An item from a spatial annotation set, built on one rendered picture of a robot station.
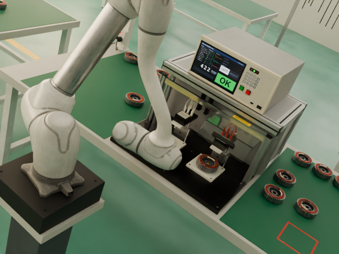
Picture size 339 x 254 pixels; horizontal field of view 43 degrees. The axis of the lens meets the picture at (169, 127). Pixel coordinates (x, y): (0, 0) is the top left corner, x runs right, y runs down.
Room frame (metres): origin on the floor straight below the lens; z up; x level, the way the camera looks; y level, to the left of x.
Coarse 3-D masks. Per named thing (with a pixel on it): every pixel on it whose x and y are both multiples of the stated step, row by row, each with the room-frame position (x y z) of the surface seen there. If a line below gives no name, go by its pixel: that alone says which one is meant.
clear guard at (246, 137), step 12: (228, 108) 1.91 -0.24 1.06; (216, 120) 1.75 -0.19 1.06; (228, 120) 1.79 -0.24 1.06; (204, 132) 1.68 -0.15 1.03; (216, 132) 1.68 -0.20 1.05; (228, 132) 1.68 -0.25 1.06; (240, 132) 1.72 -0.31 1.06; (252, 132) 1.76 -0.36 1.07; (264, 132) 1.81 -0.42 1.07; (216, 144) 1.64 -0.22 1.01; (240, 144) 1.64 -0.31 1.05; (252, 144) 1.66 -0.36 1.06; (240, 156) 1.60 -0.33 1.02
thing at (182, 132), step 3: (186, 126) 2.02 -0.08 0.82; (189, 126) 2.03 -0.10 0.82; (177, 129) 2.01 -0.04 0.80; (180, 129) 2.00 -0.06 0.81; (183, 129) 1.99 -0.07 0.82; (186, 129) 2.00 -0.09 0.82; (174, 132) 2.01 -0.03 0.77; (177, 132) 2.00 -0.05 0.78; (180, 132) 2.00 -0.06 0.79; (183, 132) 1.99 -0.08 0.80; (186, 132) 1.98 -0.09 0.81; (189, 132) 2.01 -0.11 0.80; (180, 135) 1.99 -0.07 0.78; (183, 135) 1.99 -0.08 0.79; (183, 138) 1.99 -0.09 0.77
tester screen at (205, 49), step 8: (200, 48) 2.03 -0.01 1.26; (208, 48) 2.01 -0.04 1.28; (200, 56) 2.02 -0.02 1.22; (208, 56) 2.01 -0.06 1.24; (216, 56) 1.99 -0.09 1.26; (224, 56) 1.98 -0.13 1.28; (200, 64) 2.02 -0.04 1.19; (208, 64) 2.00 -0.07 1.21; (216, 64) 1.99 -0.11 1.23; (224, 64) 1.97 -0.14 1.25; (232, 64) 1.96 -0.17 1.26; (240, 64) 1.94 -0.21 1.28; (208, 72) 2.00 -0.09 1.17; (216, 72) 1.98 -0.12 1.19; (240, 72) 1.94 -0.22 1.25; (232, 80) 1.95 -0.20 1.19; (224, 88) 1.95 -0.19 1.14
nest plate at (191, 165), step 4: (192, 160) 1.80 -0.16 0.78; (188, 164) 1.75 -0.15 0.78; (192, 164) 1.77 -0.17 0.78; (192, 168) 1.74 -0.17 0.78; (196, 168) 1.74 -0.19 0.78; (220, 168) 1.82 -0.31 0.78; (196, 172) 1.73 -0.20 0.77; (200, 172) 1.72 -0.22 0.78; (204, 172) 1.74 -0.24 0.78; (216, 172) 1.77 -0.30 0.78; (220, 172) 1.79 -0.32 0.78; (204, 176) 1.71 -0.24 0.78; (208, 176) 1.72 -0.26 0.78; (212, 176) 1.73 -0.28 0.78; (216, 176) 1.74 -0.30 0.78; (208, 180) 1.70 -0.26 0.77; (212, 180) 1.70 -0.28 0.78
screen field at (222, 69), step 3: (222, 66) 1.97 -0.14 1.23; (219, 69) 1.98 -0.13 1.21; (222, 69) 1.97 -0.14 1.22; (225, 69) 1.97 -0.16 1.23; (228, 69) 1.96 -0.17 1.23; (222, 72) 1.97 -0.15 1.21; (225, 72) 1.96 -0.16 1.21; (228, 72) 1.96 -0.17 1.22; (231, 72) 1.95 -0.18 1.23; (234, 72) 1.95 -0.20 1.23; (228, 75) 1.96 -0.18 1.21; (231, 75) 1.95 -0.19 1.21; (234, 75) 1.95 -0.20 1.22; (237, 75) 1.94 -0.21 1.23; (234, 78) 1.94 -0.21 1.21; (237, 78) 1.94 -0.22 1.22
